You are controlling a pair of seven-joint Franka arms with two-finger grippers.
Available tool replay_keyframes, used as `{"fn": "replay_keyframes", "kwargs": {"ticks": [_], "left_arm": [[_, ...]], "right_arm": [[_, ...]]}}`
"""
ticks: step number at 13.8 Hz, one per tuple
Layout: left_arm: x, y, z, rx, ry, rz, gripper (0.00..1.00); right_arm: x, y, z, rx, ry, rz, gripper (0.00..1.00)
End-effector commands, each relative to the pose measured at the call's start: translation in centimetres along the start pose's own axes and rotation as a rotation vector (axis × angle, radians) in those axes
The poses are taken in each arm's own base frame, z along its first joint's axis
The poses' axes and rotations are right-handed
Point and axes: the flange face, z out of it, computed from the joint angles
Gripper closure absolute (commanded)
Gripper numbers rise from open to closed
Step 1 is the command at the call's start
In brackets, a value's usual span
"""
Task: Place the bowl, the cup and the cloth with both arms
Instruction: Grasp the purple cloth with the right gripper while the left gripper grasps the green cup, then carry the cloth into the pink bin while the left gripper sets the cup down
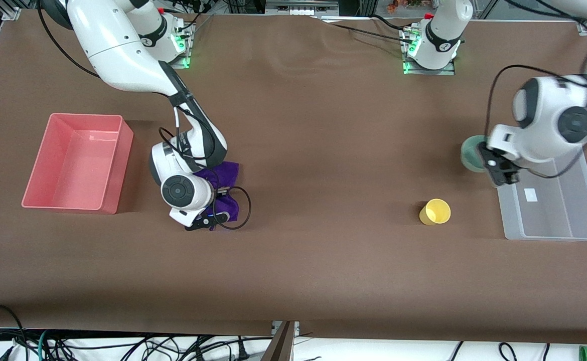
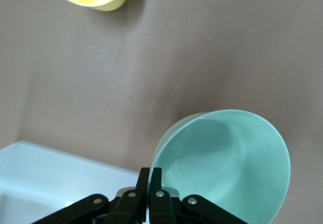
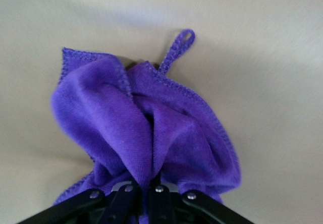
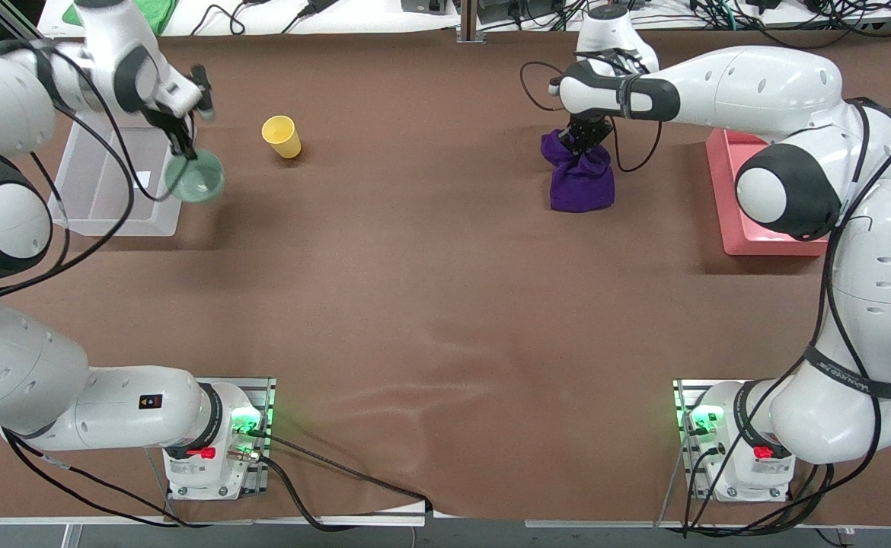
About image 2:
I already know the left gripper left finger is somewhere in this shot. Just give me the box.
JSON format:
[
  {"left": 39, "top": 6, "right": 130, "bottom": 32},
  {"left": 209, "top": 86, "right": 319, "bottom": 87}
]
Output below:
[{"left": 32, "top": 167, "right": 150, "bottom": 224}]

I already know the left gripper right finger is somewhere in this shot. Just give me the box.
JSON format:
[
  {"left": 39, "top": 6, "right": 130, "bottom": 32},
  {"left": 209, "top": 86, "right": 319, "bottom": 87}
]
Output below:
[{"left": 150, "top": 167, "right": 245, "bottom": 224}]

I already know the mint green bowl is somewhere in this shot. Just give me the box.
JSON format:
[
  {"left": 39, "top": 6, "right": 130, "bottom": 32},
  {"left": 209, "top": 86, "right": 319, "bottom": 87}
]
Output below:
[{"left": 151, "top": 109, "right": 292, "bottom": 224}]

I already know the clear plastic bin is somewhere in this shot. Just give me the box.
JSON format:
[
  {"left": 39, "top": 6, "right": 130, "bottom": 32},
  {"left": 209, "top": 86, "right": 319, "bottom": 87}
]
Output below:
[{"left": 0, "top": 140, "right": 141, "bottom": 224}]

